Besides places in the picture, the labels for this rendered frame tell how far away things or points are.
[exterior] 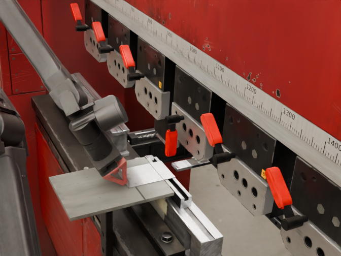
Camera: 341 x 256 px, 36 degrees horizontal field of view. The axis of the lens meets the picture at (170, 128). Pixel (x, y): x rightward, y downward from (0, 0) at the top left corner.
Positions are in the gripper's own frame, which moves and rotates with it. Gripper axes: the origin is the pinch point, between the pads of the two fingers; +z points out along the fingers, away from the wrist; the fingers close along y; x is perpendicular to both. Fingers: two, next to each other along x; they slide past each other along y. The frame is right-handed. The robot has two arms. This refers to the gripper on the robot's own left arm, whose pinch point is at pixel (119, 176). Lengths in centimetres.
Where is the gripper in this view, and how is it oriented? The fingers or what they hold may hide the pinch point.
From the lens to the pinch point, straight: 130.8
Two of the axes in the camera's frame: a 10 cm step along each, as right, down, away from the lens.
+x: -8.0, 5.8, -1.4
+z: 4.0, 6.9, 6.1
